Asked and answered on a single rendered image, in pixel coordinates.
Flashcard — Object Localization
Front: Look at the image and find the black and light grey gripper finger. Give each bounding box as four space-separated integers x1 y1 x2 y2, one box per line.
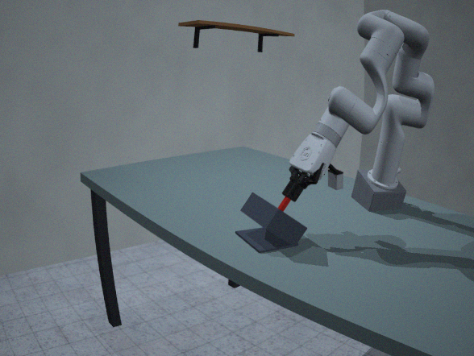
282 166 303 196
286 163 324 202

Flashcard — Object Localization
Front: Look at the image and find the red rectangular peg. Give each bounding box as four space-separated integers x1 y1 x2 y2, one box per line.
278 196 291 212

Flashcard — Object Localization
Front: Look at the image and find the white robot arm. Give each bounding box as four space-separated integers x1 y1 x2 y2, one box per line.
314 10 435 189

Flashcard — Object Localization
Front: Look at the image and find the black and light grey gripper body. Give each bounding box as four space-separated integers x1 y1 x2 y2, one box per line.
289 131 336 180

